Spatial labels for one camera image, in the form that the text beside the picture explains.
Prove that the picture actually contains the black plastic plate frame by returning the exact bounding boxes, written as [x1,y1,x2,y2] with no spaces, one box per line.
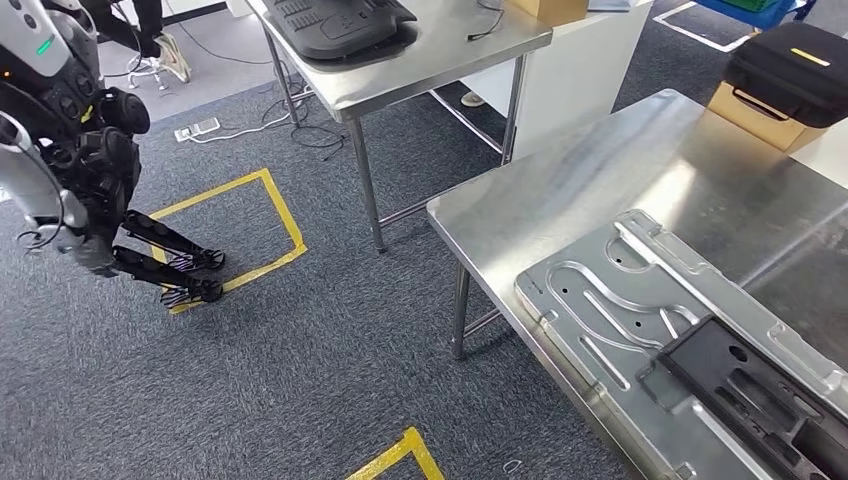
[657,313,848,480]

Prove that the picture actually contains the stainless steel workbench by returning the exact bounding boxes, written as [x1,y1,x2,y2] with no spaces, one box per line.
[426,88,848,480]

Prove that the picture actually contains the black moulded plastic part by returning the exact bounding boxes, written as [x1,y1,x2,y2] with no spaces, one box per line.
[263,0,421,72]

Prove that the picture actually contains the yellow floor tape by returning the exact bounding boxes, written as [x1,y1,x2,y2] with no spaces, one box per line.
[343,426,447,480]
[148,167,309,317]

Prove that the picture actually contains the steel side table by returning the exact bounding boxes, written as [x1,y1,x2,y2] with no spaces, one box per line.
[245,0,554,254]

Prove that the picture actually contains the stamped grey metal panel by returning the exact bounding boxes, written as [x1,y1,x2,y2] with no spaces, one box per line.
[514,209,848,480]

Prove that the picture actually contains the white table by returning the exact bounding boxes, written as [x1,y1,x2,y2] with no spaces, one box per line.
[460,0,656,162]

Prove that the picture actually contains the white power strip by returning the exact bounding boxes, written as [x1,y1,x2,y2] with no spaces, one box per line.
[173,117,222,144]

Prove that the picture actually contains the cardboard box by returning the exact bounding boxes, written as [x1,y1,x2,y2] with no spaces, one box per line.
[706,80,830,156]
[506,0,590,28]

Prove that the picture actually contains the white chair base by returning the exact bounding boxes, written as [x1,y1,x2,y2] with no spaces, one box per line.
[124,54,168,91]

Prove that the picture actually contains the silver black humanoid robot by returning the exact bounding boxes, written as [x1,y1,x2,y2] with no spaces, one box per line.
[0,0,227,310]

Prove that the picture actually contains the white floor tape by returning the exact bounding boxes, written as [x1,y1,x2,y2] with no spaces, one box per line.
[652,0,758,55]

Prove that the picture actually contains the green plastic crate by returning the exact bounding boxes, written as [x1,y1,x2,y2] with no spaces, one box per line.
[720,0,783,15]

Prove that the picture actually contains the black case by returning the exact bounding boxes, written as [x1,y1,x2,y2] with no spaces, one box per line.
[723,21,848,131]

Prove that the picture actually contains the white desk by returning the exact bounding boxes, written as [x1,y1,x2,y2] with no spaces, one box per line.
[790,135,848,191]

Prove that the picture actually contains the black floor cable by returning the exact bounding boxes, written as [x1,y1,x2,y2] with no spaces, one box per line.
[260,78,348,162]
[175,19,277,68]

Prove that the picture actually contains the white floor cable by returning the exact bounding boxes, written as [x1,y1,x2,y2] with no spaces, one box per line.
[188,109,297,146]

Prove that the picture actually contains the thin black cable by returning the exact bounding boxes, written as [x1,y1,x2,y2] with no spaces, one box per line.
[466,0,507,43]

